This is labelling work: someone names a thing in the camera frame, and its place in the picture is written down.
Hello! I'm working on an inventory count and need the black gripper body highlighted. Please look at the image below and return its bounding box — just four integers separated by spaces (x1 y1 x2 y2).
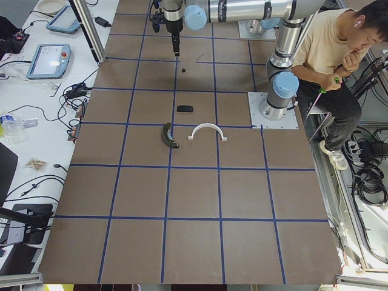
163 8 183 41

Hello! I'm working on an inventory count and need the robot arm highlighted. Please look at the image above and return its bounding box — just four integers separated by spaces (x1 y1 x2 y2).
161 1 324 121

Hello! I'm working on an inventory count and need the black brake pad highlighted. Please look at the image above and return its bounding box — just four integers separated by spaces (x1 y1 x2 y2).
176 105 194 113

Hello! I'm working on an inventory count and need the black power adapter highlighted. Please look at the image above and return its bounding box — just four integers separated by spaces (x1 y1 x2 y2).
94 16 112 27

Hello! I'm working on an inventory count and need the olive brake shoe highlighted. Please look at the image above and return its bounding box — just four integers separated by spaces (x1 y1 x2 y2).
162 122 179 149

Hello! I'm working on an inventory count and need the blue teach pendant far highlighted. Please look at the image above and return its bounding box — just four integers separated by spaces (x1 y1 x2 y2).
46 5 80 34

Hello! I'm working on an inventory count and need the blue teach pendant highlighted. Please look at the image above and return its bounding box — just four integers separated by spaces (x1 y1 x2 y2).
26 44 72 79
46 5 80 34

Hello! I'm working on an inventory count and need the blue teach pendant near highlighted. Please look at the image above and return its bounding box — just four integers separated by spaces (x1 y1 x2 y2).
26 44 72 79

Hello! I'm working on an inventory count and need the seated person in beige shirt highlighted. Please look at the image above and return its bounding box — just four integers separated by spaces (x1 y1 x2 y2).
292 0 387 170

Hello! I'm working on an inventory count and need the clear plastic water bottle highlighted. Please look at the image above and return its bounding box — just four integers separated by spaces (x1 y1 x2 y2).
1 114 25 144

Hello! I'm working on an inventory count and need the black laptop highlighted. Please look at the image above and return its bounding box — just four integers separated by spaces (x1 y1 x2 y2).
0 143 18 206

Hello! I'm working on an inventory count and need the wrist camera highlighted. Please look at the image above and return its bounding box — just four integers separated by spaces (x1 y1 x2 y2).
150 10 165 33

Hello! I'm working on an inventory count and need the aluminium frame post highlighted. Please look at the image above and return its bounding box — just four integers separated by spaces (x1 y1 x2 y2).
69 0 106 64

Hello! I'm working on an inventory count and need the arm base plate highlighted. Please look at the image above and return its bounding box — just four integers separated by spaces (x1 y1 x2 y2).
238 19 276 41
248 92 299 130

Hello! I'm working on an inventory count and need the white curved plastic bracket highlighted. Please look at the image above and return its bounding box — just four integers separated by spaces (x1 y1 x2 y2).
187 122 228 141

